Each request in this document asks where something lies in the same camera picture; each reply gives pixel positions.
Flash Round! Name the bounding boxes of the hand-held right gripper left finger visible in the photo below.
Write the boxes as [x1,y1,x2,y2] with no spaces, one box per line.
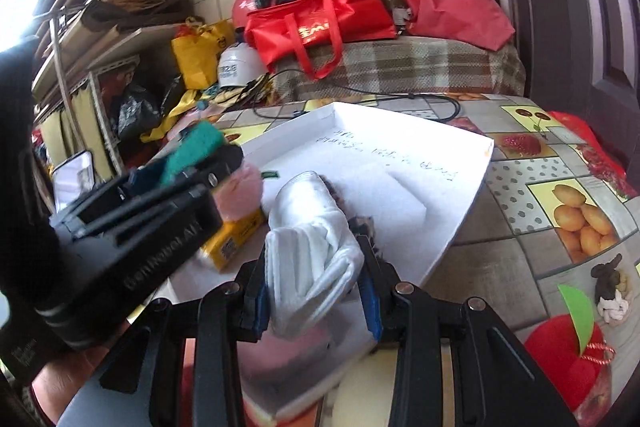
[99,257,271,427]

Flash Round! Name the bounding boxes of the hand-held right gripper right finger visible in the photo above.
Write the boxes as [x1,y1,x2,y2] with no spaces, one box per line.
[355,232,576,427]

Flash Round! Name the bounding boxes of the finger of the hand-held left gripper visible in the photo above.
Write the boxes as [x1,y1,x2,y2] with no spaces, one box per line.
[105,158,173,198]
[117,146,246,212]

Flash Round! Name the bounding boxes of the teal knitted cloth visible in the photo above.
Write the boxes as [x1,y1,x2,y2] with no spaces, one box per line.
[160,121,226,185]

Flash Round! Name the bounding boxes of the blue and yellow tissue pack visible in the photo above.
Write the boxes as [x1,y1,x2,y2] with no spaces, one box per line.
[200,207,266,272]

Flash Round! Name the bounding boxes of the white socks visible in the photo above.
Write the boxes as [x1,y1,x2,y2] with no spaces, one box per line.
[264,173,366,341]

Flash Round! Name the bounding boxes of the shallow white cardboard box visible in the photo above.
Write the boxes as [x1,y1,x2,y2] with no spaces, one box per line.
[60,102,496,423]

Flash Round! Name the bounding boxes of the person's left forearm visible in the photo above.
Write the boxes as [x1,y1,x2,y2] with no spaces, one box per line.
[30,347,116,423]

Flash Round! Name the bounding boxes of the pink fluffy plush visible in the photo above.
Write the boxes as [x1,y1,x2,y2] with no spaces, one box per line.
[212,161,265,224]

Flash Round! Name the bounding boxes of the pale pink cloth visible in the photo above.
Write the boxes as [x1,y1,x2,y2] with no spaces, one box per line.
[240,324,346,388]

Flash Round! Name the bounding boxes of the black plastic bag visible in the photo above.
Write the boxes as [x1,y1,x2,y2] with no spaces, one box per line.
[112,86,162,140]

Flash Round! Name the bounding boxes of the yellow crumpled bag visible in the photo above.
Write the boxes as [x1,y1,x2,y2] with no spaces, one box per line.
[141,89,221,144]

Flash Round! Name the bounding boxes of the phone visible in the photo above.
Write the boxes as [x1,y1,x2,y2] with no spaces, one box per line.
[52,150,96,212]

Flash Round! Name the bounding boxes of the yellow shopping bag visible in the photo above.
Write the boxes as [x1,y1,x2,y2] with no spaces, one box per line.
[171,19,236,90]

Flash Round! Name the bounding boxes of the metal shelf rack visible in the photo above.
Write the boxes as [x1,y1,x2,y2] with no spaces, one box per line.
[30,0,201,188]

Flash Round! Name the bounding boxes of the fruit print tablecloth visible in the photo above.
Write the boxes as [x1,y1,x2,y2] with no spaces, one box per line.
[215,92,640,427]

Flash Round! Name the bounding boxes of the brown paper bags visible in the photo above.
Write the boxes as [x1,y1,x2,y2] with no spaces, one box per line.
[82,0,167,28]

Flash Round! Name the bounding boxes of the glossy red tote bag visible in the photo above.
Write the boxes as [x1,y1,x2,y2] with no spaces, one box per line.
[245,0,398,80]

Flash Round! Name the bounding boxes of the red apple plush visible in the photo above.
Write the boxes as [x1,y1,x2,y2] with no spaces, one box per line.
[524,284,613,413]

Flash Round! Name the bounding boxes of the plaid blanket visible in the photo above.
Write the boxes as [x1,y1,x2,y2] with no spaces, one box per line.
[272,37,527,104]

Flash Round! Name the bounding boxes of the red printed bag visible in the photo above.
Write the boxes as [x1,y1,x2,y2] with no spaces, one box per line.
[547,111,640,198]

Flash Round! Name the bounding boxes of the brown metal door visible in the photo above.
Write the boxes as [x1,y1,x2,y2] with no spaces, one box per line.
[475,0,640,138]

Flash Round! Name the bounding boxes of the black cable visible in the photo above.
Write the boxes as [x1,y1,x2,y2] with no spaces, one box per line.
[252,69,461,124]

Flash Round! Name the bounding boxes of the brown white braided rope toy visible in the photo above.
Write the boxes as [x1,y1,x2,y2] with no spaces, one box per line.
[590,253,630,323]

